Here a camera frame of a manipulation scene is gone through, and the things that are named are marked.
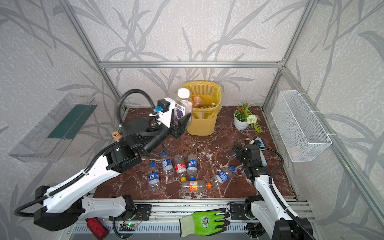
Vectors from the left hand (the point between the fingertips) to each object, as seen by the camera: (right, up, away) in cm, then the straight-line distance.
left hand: (187, 107), depth 55 cm
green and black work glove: (+7, -53, +14) cm, 56 cm away
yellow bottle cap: (-5, -37, +25) cm, 46 cm away
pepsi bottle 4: (+17, -36, +25) cm, 47 cm away
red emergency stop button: (-42, -54, +11) cm, 69 cm away
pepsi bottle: (-21, -37, +25) cm, 49 cm away
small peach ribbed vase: (-46, -15, +34) cm, 59 cm away
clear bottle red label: (-7, -31, +28) cm, 43 cm away
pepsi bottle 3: (0, -32, +29) cm, 43 cm away
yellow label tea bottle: (+13, +6, +46) cm, 49 cm away
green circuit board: (-31, -57, +17) cm, 67 cm away
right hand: (+27, -20, +32) cm, 46 cm away
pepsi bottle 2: (-15, -30, +29) cm, 44 cm away
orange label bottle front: (+2, -40, +22) cm, 45 cm away
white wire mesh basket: (+47, -12, +6) cm, 49 cm away
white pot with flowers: (+34, -3, +45) cm, 56 cm away
